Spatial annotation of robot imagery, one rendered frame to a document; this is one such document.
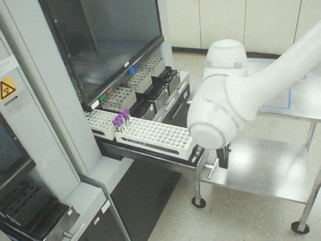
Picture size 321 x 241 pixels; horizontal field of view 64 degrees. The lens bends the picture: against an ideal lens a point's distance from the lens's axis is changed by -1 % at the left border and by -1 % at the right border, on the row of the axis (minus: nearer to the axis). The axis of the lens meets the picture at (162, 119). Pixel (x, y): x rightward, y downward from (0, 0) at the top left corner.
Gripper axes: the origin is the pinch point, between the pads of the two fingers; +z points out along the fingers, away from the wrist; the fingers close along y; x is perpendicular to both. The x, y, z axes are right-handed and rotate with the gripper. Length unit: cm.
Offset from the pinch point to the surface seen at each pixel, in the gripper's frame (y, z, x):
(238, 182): -32, 52, 0
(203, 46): -228, 69, -90
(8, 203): 43, -6, -53
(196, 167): 6.5, -0.2, -7.3
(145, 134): 2.0, -5.1, -28.3
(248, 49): -229, 69, -37
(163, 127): -2.6, -6.1, -23.1
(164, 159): 6.6, -0.1, -19.2
